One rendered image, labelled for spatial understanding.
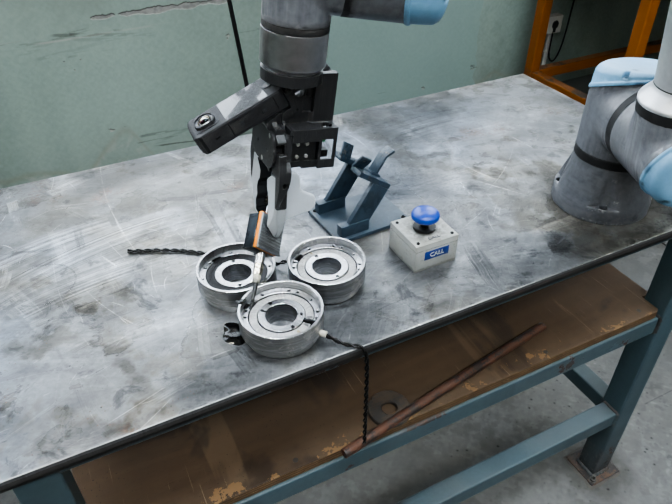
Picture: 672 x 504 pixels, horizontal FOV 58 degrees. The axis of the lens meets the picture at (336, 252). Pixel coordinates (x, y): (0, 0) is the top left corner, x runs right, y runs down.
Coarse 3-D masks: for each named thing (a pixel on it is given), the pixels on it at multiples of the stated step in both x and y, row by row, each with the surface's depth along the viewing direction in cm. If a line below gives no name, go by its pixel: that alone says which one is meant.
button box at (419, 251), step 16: (400, 224) 87; (416, 224) 86; (400, 240) 86; (416, 240) 84; (432, 240) 84; (448, 240) 85; (400, 256) 88; (416, 256) 84; (432, 256) 85; (448, 256) 87
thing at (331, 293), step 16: (320, 240) 86; (336, 240) 85; (288, 256) 82; (320, 256) 84; (336, 256) 84; (352, 256) 84; (288, 272) 81; (320, 272) 85; (336, 272) 85; (320, 288) 78; (336, 288) 78; (352, 288) 79
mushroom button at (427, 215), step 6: (414, 210) 85; (420, 210) 85; (426, 210) 85; (432, 210) 85; (414, 216) 84; (420, 216) 84; (426, 216) 84; (432, 216) 84; (438, 216) 84; (420, 222) 84; (426, 222) 83; (432, 222) 84
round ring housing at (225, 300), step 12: (216, 252) 84; (228, 252) 85; (240, 252) 85; (204, 264) 82; (228, 264) 83; (240, 264) 83; (252, 264) 83; (204, 276) 81; (216, 276) 81; (228, 276) 83; (240, 276) 84; (252, 276) 81; (276, 276) 82; (204, 288) 78; (216, 300) 78; (228, 300) 77
